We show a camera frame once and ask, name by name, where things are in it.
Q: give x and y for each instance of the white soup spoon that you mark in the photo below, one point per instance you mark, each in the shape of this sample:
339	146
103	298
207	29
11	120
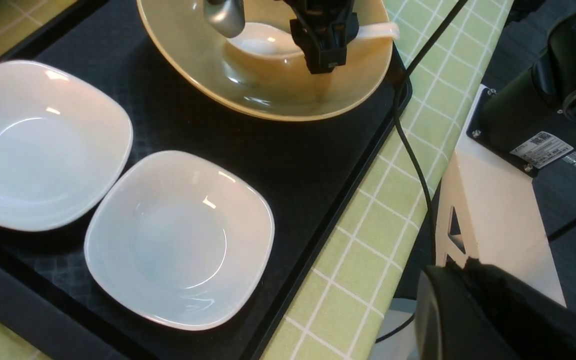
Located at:
267	42

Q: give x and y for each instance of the white square dish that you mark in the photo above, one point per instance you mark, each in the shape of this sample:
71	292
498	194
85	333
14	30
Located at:
63	145
180	241

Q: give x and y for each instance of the black serving tray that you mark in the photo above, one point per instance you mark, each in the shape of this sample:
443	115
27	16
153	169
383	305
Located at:
306	171

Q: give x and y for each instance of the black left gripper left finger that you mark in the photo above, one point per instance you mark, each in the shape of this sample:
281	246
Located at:
322	29

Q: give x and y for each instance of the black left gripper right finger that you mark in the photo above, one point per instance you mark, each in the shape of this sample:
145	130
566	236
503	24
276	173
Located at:
481	312

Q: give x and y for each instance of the tan noodle bowl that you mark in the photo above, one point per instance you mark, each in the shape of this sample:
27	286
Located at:
277	89

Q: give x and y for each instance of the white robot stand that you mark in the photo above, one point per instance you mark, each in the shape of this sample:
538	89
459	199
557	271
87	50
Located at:
488	210

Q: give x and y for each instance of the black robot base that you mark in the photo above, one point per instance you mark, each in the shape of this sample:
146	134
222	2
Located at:
531	123

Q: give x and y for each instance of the green checkered tablecloth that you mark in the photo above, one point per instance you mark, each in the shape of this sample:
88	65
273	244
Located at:
340	307

